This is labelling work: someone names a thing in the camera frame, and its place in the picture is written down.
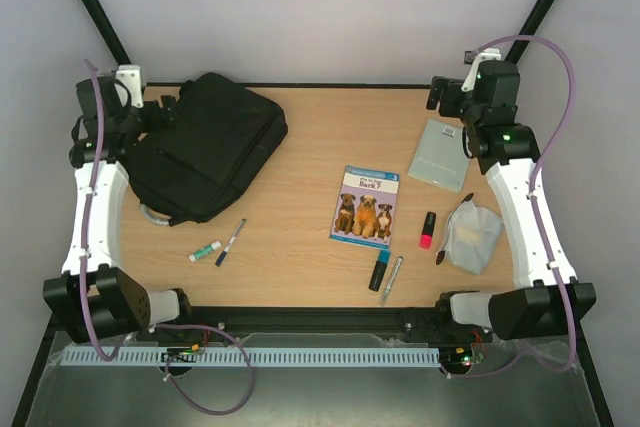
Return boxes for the grey notebook with barcode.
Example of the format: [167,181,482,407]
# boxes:
[408,119,469,193]

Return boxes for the black student bag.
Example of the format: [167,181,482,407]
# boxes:
[124,73,288,227]

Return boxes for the dog picture book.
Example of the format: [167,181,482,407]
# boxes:
[329,165,400,250]

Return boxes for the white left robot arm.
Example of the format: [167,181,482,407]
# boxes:
[42,65,191,343]

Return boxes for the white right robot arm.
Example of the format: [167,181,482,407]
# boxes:
[426,49,596,340]

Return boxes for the green glue stick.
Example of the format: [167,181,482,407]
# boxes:
[188,241,221,262]

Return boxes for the blue whiteboard pen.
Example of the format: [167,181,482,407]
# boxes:
[215,218,247,267]

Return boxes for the pink highlighter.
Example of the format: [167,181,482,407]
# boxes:
[419,212,437,250]

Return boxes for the silver marker pen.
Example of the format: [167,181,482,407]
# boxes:
[380,256,404,307]

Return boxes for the blue highlighter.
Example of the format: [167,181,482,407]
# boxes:
[368,249,390,292]

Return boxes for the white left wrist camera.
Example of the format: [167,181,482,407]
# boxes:
[115,64,144,99]

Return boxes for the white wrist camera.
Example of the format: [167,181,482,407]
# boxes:
[115,64,144,99]
[460,48,502,94]

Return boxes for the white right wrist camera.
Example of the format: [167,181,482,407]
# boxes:
[460,48,502,94]

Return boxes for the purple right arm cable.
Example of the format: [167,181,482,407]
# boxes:
[439,35,581,381]

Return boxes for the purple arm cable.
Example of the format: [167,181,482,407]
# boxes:
[79,58,257,416]
[439,35,581,381]

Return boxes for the grey drawstring pouch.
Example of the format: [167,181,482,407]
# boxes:
[435,193,503,275]

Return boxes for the black left frame post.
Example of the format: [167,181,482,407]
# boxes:
[80,0,131,65]

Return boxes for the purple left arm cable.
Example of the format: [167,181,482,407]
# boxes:
[79,58,257,416]

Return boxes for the black front mounting rail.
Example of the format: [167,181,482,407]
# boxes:
[119,304,501,343]

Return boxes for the light blue cable duct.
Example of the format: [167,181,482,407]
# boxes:
[59,344,441,369]

